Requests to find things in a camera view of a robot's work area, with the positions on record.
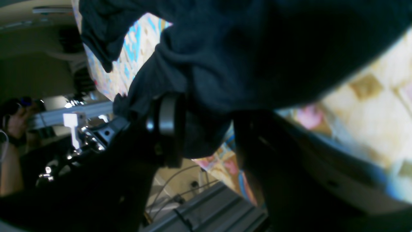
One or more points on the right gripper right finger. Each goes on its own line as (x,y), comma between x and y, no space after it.
(311,185)

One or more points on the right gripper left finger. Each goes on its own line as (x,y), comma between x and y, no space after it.
(105,183)

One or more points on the black t-shirt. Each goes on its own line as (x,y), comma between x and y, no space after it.
(234,55)

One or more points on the person's hand in background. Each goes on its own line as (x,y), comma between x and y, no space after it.
(18,123)

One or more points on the patterned tablecloth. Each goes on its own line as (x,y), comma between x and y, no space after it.
(370,114)

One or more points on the aluminium frame rail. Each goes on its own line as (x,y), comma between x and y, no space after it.
(55,117)

